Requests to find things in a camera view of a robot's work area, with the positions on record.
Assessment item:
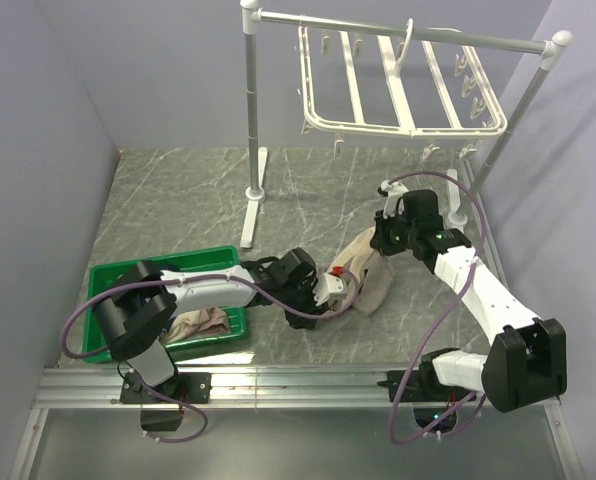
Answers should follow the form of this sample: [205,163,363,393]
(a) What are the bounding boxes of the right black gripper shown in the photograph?
[371,207,418,257]

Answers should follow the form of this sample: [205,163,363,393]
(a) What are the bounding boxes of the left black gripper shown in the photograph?
[278,277,330,330]

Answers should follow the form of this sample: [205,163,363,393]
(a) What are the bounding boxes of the taupe beige underwear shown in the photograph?
[328,227,395,318]

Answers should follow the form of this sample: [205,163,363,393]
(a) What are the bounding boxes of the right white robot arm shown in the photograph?
[370,182,567,413]

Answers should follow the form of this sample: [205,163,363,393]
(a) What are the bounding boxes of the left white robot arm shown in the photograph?
[92,248,346,402]

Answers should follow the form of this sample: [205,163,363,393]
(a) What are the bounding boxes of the beige pink underwear pile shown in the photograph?
[161,308,231,344]

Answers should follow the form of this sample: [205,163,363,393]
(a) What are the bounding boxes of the white clip drying hanger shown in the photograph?
[298,20,508,152]

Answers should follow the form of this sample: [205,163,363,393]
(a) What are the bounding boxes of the grey white garment rack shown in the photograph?
[240,1,573,249]

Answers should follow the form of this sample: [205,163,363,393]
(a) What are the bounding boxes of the green plastic tray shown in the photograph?
[82,245,249,354]

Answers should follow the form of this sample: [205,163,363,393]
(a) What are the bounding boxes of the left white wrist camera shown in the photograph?
[313,266,350,306]

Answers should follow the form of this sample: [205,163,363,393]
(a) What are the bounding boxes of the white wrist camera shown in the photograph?
[378,180,409,219]
[313,266,350,306]

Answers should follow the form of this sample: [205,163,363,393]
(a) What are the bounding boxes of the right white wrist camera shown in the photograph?
[378,180,409,219]

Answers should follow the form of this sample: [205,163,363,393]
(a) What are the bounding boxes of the aluminium rail base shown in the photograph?
[11,364,584,479]

